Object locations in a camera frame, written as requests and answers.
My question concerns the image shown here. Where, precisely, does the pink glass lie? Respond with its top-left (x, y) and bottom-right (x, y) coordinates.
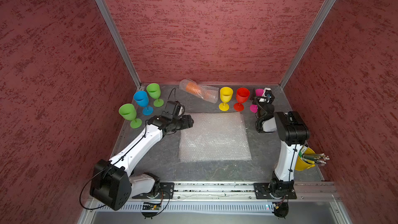
top-left (250, 89), bottom-right (264, 113)

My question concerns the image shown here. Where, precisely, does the red glass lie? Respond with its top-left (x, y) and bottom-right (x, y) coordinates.
top-left (234, 88), bottom-right (250, 112)

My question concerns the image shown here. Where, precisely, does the orange glass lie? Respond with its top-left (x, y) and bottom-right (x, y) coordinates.
top-left (179, 79), bottom-right (219, 104)

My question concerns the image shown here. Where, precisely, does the yellow glass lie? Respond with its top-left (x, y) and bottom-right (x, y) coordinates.
top-left (219, 87), bottom-right (233, 112)

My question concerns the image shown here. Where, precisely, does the dark green glass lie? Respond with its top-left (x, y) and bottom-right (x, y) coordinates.
top-left (146, 83), bottom-right (164, 107)

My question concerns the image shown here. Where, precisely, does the blue glass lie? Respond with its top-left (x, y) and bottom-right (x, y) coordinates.
top-left (133, 91), bottom-right (153, 116)

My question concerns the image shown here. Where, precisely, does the light green wine glass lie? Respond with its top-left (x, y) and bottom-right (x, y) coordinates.
top-left (119, 103), bottom-right (142, 129)

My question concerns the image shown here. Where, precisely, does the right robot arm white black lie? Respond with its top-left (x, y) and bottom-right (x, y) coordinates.
top-left (253, 88), bottom-right (310, 199)

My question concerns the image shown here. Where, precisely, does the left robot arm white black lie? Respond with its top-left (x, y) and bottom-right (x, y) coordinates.
top-left (86, 101), bottom-right (194, 211)

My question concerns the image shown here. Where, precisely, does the left base wiring board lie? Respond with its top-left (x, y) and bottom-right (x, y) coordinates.
top-left (141, 202), bottom-right (162, 218)

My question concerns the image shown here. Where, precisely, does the right base wiring plug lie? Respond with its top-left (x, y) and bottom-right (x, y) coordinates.
top-left (273, 202), bottom-right (289, 218)

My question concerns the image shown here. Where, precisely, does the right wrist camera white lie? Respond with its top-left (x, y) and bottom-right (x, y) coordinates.
top-left (262, 88), bottom-right (273, 98)

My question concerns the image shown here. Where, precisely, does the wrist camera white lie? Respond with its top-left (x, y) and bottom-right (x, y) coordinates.
top-left (262, 88), bottom-right (273, 98)
top-left (162, 101), bottom-right (184, 120)

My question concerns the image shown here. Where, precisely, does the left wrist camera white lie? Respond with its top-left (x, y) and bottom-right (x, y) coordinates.
top-left (162, 101), bottom-right (184, 120)

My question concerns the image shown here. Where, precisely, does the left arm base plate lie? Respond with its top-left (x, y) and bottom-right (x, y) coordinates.
top-left (131, 182), bottom-right (175, 200)

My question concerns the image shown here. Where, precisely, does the yellow cup holding cables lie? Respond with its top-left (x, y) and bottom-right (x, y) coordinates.
top-left (295, 147), bottom-right (316, 171)

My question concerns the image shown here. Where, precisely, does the aluminium front rail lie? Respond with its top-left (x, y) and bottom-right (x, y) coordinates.
top-left (160, 181), bottom-right (341, 202)

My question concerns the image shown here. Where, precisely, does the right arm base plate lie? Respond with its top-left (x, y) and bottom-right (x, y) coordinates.
top-left (253, 183), bottom-right (297, 200)

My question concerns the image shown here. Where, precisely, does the white slotted cable duct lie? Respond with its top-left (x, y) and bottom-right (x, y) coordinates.
top-left (94, 201), bottom-right (275, 215)

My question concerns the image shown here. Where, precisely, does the right aluminium corner post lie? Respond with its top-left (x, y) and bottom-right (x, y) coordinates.
top-left (279, 0), bottom-right (336, 89)

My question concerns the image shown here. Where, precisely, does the aluminium corner post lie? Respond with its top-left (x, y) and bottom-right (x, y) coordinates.
top-left (95, 0), bottom-right (142, 89)
top-left (279, 0), bottom-right (336, 89)

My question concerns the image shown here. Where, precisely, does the left aluminium corner post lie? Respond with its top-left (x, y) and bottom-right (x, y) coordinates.
top-left (95, 0), bottom-right (142, 89)

